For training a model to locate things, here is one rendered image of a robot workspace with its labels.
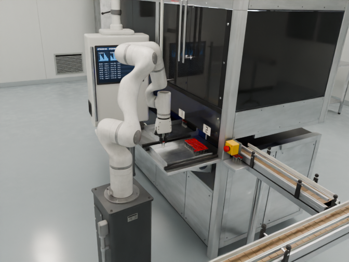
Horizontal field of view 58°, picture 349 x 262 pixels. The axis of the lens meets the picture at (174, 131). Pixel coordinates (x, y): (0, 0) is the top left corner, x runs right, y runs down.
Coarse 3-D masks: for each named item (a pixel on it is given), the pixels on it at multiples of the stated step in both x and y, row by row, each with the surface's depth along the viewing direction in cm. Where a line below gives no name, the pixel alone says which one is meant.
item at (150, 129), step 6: (174, 120) 258; (180, 120) 261; (144, 126) 245; (150, 126) 248; (174, 126) 254; (180, 126) 255; (150, 132) 237; (174, 132) 244; (180, 132) 245; (186, 132) 245; (192, 132) 238; (156, 138) 229; (168, 138) 229
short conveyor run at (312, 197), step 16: (256, 160) 198; (272, 160) 194; (256, 176) 196; (272, 176) 184; (288, 176) 176; (304, 176) 174; (288, 192) 175; (304, 192) 167; (320, 192) 168; (304, 208) 167; (320, 208) 158
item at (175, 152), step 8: (160, 144) 217; (168, 144) 220; (176, 144) 224; (152, 152) 211; (160, 152) 213; (168, 152) 213; (176, 152) 213; (184, 152) 214; (192, 152) 214; (160, 160) 201; (168, 160) 203; (176, 160) 204; (184, 160) 199
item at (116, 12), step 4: (112, 0) 240; (116, 0) 240; (112, 4) 241; (116, 4) 241; (112, 8) 242; (116, 8) 242; (104, 12) 248; (108, 12) 248; (112, 12) 243; (116, 12) 242; (120, 12) 245; (112, 16) 245; (116, 16) 244; (112, 20) 246; (116, 20) 245; (120, 20) 249; (112, 24) 246; (116, 24) 247; (120, 24) 248; (112, 28) 247; (116, 28) 246; (120, 28) 248
